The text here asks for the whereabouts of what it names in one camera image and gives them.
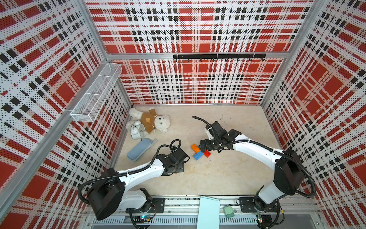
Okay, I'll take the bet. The light blue paper sheet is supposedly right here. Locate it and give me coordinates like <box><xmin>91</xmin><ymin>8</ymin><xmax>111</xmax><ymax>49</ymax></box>
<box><xmin>196</xmin><ymin>196</ymin><xmax>220</xmax><ymax>229</ymax></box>

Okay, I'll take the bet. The white teddy bear brown shirt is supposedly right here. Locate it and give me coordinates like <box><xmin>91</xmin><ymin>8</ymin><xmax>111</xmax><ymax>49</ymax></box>
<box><xmin>129</xmin><ymin>108</ymin><xmax>171</xmax><ymax>134</ymax></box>

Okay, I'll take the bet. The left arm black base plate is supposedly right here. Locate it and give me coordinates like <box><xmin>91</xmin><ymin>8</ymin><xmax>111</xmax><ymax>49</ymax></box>
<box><xmin>126</xmin><ymin>198</ymin><xmax>165</xmax><ymax>214</ymax></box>

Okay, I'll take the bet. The blue lego brick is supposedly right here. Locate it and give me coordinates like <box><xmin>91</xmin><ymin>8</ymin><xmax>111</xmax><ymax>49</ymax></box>
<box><xmin>193</xmin><ymin>151</ymin><xmax>204</xmax><ymax>160</ymax></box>

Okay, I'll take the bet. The white wire wall basket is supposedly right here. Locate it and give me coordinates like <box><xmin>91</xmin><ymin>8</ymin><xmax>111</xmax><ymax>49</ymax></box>
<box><xmin>71</xmin><ymin>63</ymin><xmax>122</xmax><ymax>123</ymax></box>

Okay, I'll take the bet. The orange lego brick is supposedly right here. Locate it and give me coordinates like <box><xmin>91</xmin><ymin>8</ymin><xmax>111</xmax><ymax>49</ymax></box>
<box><xmin>191</xmin><ymin>144</ymin><xmax>201</xmax><ymax>154</ymax></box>

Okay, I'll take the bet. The black wall hook rail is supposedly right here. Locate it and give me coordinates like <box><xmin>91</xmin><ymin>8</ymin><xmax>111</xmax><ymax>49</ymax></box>
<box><xmin>173</xmin><ymin>53</ymin><xmax>266</xmax><ymax>60</ymax></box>

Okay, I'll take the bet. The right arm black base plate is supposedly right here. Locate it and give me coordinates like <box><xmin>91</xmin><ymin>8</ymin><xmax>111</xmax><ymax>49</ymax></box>
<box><xmin>238</xmin><ymin>197</ymin><xmax>279</xmax><ymax>213</ymax></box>

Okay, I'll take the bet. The small green box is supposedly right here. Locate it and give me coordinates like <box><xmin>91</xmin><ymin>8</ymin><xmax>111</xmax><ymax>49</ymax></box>
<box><xmin>224</xmin><ymin>206</ymin><xmax>235</xmax><ymax>219</ymax></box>

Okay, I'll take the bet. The white alarm clock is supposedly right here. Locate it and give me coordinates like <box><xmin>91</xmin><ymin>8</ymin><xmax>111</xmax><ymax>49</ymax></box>
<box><xmin>126</xmin><ymin>120</ymin><xmax>148</xmax><ymax>140</ymax></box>

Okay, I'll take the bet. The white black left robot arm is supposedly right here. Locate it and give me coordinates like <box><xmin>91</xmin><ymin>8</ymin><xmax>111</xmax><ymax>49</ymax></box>
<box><xmin>77</xmin><ymin>139</ymin><xmax>190</xmax><ymax>220</ymax></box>

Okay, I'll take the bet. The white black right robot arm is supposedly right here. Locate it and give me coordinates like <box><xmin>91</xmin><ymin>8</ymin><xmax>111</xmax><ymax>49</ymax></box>
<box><xmin>192</xmin><ymin>116</ymin><xmax>316</xmax><ymax>212</ymax></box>

